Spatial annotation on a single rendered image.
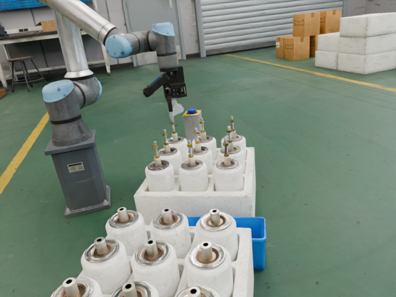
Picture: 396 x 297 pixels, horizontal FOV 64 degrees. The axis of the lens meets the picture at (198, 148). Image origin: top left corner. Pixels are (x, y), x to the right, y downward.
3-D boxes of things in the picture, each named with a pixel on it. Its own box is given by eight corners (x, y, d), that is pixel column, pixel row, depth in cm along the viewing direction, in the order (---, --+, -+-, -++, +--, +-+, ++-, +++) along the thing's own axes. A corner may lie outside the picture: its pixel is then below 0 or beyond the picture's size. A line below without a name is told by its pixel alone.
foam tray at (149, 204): (142, 239, 113) (133, 195, 106) (170, 185, 148) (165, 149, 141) (254, 243, 105) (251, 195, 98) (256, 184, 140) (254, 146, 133)
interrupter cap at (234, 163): (243, 163, 104) (243, 161, 103) (228, 172, 99) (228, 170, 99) (225, 158, 109) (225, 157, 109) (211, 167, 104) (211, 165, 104)
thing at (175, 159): (162, 189, 130) (155, 149, 124) (185, 186, 131) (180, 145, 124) (162, 201, 122) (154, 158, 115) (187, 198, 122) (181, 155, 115)
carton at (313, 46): (329, 55, 460) (330, 33, 449) (315, 57, 455) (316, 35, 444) (317, 53, 487) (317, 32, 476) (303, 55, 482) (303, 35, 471)
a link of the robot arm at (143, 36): (114, 33, 113) (142, 30, 109) (130, 31, 122) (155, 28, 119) (119, 56, 116) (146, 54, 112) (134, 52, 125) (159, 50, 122)
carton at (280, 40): (293, 54, 508) (293, 34, 497) (300, 55, 486) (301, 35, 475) (276, 56, 503) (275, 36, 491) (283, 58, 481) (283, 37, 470)
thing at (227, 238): (200, 293, 79) (191, 233, 72) (206, 265, 88) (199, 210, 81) (238, 296, 77) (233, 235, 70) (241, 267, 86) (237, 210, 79)
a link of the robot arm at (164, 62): (157, 57, 113) (155, 55, 121) (159, 70, 115) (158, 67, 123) (178, 54, 115) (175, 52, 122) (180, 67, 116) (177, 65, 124)
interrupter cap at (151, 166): (172, 167, 107) (172, 165, 107) (151, 174, 104) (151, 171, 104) (165, 159, 113) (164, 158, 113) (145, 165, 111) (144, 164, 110)
